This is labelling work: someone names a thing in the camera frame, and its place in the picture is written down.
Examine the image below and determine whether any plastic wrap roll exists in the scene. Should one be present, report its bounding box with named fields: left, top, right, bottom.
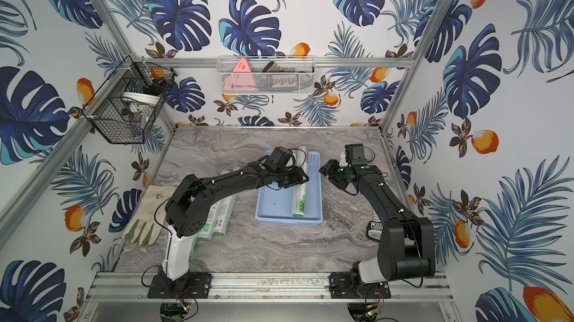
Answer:
left=291, top=146, right=308, bottom=218
left=197, top=202, right=221, bottom=241
left=213, top=194, right=237, bottom=235

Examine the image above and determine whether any light blue plastic basket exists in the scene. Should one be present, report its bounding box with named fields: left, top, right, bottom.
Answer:
left=255, top=151, right=323, bottom=227

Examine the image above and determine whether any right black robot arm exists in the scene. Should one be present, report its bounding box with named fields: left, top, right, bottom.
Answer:
left=319, top=144, right=436, bottom=284

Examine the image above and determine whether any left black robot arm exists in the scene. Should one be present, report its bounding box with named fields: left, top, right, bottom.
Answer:
left=161, top=146, right=309, bottom=281

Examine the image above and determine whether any brown brush in basket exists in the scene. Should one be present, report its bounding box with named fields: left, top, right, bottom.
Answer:
left=262, top=61, right=294, bottom=73

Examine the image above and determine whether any white bowl in basket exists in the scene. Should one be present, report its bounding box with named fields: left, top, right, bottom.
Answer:
left=122, top=92, right=160, bottom=106

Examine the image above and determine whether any pink triangular item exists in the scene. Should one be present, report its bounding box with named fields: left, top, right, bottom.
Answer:
left=233, top=57, right=252, bottom=74

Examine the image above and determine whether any beige work glove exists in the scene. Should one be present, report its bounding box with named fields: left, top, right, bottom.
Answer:
left=122, top=185, right=176, bottom=246

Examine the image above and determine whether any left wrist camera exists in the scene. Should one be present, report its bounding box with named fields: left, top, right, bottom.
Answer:
left=265, top=146, right=295, bottom=173

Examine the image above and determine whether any white wire wall basket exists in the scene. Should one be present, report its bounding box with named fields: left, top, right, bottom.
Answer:
left=216, top=56, right=316, bottom=95

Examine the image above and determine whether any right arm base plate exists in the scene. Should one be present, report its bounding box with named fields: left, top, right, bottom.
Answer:
left=328, top=272, right=391, bottom=300

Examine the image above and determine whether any aluminium front rail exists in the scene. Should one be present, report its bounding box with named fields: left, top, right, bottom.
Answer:
left=85, top=273, right=454, bottom=303

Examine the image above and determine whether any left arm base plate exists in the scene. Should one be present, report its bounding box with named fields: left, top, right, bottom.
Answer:
left=147, top=271, right=212, bottom=300

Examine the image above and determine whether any black wire wall basket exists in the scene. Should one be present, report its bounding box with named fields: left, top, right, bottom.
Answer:
left=82, top=56, right=176, bottom=144

